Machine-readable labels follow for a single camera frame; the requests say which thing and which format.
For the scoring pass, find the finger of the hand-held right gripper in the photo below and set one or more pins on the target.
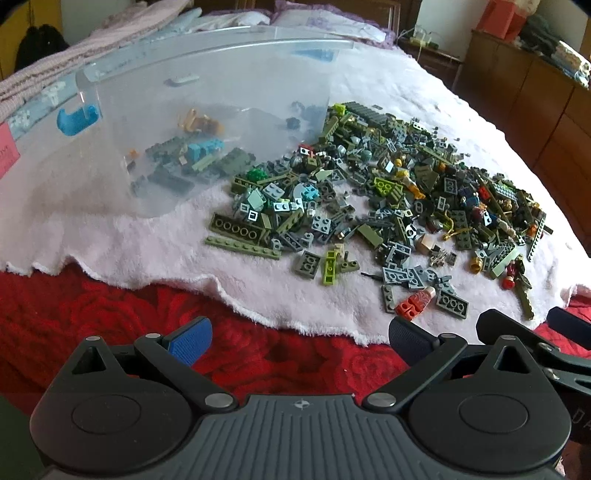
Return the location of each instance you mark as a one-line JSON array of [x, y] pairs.
[[572, 321], [508, 328]]

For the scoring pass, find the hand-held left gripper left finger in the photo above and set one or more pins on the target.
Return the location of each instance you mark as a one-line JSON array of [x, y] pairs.
[[191, 339]]

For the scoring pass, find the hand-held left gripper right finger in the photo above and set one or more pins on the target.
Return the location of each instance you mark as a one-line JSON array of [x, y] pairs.
[[406, 334]]

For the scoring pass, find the large pile of toy bricks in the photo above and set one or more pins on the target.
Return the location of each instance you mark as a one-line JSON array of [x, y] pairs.
[[392, 207]]

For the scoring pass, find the small heap of toy bricks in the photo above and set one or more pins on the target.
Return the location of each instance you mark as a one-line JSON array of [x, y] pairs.
[[203, 157]]

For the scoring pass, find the clear plastic storage bin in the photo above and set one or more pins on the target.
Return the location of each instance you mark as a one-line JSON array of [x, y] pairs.
[[207, 83]]

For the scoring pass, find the red patterned quilt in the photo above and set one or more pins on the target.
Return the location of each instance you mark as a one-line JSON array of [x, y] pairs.
[[69, 300]]

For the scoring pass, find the wooden cabinet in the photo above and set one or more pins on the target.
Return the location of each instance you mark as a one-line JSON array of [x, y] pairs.
[[531, 92]]

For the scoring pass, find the pink fleece blanket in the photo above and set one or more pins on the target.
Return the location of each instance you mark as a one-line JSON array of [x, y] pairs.
[[461, 92]]

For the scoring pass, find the pink paper sheet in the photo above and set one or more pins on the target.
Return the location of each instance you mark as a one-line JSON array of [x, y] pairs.
[[7, 150]]

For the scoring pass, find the wooden nightstand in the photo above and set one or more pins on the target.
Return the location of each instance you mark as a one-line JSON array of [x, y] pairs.
[[434, 60]]

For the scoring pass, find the pile of clothes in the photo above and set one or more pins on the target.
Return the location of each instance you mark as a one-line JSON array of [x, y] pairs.
[[549, 39]]

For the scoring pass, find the white power strip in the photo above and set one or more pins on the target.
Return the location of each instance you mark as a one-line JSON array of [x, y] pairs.
[[422, 40]]

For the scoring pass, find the pink striped folded quilt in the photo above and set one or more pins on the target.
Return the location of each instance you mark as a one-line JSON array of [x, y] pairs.
[[46, 69]]

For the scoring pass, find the red bags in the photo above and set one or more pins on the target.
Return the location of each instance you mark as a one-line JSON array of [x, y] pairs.
[[501, 18]]

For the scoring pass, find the white pillow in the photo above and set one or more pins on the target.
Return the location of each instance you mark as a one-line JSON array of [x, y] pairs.
[[240, 18]]

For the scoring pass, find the purple trimmed pillow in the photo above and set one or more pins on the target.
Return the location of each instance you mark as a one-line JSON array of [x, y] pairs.
[[323, 21]]

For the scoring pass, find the black backpack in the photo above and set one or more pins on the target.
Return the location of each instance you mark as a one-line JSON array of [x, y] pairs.
[[41, 46]]

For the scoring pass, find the yellow wardrobe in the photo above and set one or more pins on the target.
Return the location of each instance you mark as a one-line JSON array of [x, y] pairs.
[[18, 18]]

